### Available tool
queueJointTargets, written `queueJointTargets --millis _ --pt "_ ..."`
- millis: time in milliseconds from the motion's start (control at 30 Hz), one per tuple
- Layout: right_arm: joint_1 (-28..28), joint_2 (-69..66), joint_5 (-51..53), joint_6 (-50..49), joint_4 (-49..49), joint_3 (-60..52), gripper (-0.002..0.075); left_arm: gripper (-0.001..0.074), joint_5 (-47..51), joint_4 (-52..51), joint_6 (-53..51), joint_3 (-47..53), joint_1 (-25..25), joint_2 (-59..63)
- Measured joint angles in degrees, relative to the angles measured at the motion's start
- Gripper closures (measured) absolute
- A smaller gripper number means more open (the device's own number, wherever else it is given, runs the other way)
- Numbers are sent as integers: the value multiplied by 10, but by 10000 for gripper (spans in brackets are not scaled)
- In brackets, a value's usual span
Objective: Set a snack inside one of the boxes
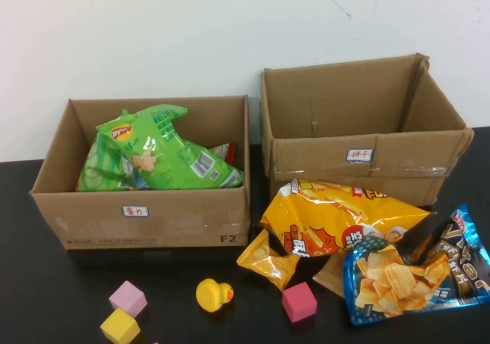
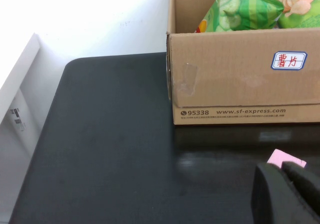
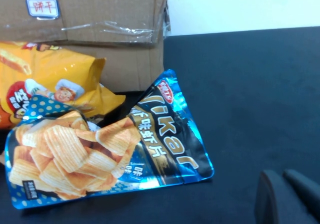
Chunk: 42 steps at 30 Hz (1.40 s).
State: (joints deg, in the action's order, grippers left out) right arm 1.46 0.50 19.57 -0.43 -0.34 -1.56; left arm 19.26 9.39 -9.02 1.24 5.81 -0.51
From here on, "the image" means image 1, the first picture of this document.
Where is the large orange snack bag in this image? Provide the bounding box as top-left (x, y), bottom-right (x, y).
top-left (259, 178), bottom-right (437, 258)

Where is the red and white snack packet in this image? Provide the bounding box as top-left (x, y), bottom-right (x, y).
top-left (208, 141), bottom-right (237, 165)

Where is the small yellow snack packet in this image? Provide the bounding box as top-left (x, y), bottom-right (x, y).
top-left (236, 228), bottom-right (302, 291)

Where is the brown snack packet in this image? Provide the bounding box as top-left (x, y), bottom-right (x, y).
top-left (312, 258), bottom-right (348, 299)

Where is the taped cardboard box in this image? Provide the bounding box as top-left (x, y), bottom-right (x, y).
top-left (260, 52), bottom-right (475, 208)

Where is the green Lay's chip bag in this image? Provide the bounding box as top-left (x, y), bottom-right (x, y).
top-left (95, 104), bottom-right (245, 191)

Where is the cardboard box with F2 print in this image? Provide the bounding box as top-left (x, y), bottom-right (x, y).
top-left (29, 94), bottom-right (253, 251)

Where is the white label sticker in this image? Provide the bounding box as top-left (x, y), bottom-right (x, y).
top-left (122, 205), bottom-right (149, 218)
top-left (346, 148), bottom-right (374, 163)

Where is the yellow rubber duck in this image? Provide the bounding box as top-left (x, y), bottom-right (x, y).
top-left (195, 278), bottom-right (235, 313)

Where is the green cucumber chip bag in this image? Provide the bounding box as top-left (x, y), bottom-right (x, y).
top-left (76, 132), bottom-right (143, 192)

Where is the magenta cube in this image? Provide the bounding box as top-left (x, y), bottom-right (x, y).
top-left (281, 281), bottom-right (319, 324)

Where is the light pink cube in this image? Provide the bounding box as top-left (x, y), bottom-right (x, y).
top-left (108, 280), bottom-right (149, 318)

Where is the blue potato chip bag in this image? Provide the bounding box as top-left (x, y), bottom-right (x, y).
top-left (341, 204), bottom-right (490, 326)

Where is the yellow cube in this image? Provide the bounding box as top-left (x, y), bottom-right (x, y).
top-left (100, 307), bottom-right (142, 344)

